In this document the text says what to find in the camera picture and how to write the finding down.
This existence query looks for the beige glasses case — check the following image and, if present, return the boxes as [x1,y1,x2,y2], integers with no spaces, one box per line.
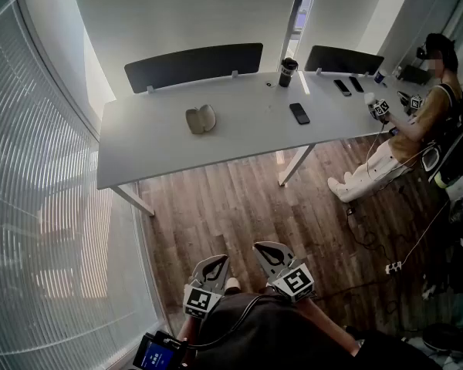
[184,103,217,135]

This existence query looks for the black floor cable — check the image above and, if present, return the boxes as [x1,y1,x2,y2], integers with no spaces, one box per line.
[345,206,394,254]

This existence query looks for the dark bag on desk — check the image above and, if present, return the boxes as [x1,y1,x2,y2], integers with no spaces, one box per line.
[400,64,433,86]

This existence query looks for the window blinds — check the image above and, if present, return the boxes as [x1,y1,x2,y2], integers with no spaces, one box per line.
[0,0,159,370]

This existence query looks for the long black desk divider panel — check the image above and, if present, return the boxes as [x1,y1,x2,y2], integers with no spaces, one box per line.
[123,42,264,94]

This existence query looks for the person's left forearm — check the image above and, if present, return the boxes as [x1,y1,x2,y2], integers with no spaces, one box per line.
[175,314,201,342]

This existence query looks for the black drink bottle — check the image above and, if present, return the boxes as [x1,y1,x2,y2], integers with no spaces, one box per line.
[278,57,299,89]

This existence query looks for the black cable on clothing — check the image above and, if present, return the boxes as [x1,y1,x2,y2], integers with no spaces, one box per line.
[187,294,263,348]

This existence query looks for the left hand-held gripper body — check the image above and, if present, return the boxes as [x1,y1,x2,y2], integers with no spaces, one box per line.
[182,274,228,320]

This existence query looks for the person's black clothing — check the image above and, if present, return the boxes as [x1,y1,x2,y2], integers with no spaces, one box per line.
[169,293,444,370]

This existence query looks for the white metal desk leg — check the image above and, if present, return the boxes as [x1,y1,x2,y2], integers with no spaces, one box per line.
[277,143,316,187]
[111,185,156,218]

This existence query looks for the person's right forearm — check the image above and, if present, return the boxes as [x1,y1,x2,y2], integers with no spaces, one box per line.
[299,297,362,358]

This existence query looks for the large black smartphone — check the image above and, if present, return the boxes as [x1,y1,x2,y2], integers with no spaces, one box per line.
[289,103,311,125]

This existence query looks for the thin white cable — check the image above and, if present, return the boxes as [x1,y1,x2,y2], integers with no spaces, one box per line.
[393,198,452,269]

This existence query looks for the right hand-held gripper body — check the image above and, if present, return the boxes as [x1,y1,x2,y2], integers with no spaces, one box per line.
[268,257,317,304]

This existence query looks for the wrist-mounted device with blue screen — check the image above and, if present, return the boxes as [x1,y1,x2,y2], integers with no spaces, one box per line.
[133,331,186,370]

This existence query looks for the short black desk divider panel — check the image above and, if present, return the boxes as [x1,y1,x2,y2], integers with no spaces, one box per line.
[304,45,385,76]

